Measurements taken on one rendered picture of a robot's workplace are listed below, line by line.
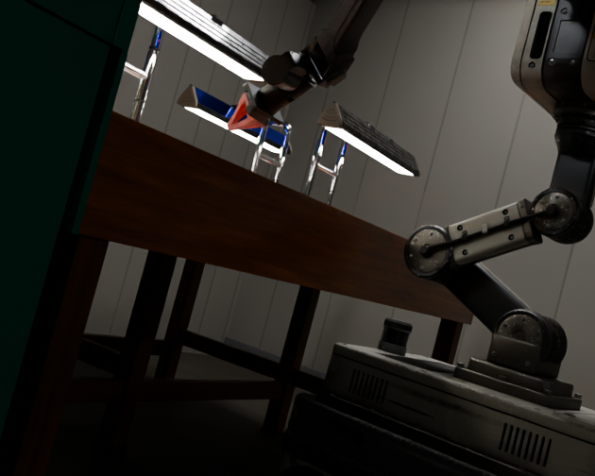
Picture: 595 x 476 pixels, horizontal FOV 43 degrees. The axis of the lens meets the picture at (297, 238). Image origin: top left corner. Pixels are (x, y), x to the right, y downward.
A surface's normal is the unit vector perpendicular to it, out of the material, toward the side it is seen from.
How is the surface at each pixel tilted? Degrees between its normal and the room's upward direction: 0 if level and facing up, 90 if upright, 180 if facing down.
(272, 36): 90
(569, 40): 90
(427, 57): 90
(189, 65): 90
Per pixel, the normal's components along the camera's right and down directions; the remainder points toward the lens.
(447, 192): -0.62, -0.20
